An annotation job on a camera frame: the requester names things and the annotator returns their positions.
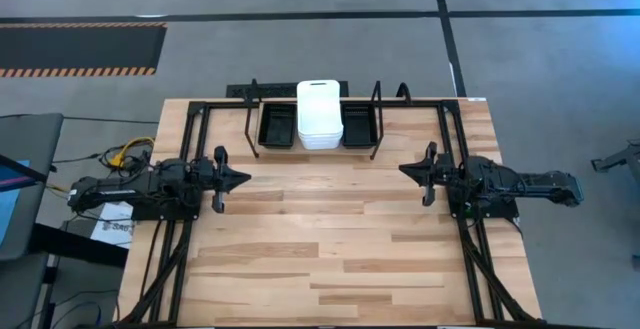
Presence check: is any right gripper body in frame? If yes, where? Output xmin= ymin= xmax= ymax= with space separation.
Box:
xmin=422 ymin=141 xmax=461 ymax=208

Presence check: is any blue screen device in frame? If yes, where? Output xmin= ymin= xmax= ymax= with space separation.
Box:
xmin=0 ymin=153 xmax=54 ymax=248

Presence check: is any black aluminium table frame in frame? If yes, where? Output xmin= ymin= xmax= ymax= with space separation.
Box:
xmin=117 ymin=97 xmax=544 ymax=329

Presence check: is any black floor beam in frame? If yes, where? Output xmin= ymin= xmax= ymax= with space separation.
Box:
xmin=29 ymin=222 xmax=130 ymax=269

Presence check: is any black hazard-striped floor mat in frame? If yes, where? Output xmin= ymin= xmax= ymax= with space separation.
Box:
xmin=0 ymin=22 xmax=168 ymax=79

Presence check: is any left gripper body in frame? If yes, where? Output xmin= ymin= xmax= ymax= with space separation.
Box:
xmin=197 ymin=146 xmax=229 ymax=214

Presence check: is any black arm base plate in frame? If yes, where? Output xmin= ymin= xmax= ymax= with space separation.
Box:
xmin=446 ymin=178 xmax=520 ymax=220
xmin=130 ymin=188 xmax=204 ymax=222

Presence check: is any black metal shelf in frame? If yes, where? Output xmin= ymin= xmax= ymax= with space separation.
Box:
xmin=243 ymin=78 xmax=412 ymax=161

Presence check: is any white printed paper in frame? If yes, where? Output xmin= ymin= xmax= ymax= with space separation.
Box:
xmin=91 ymin=202 xmax=135 ymax=249

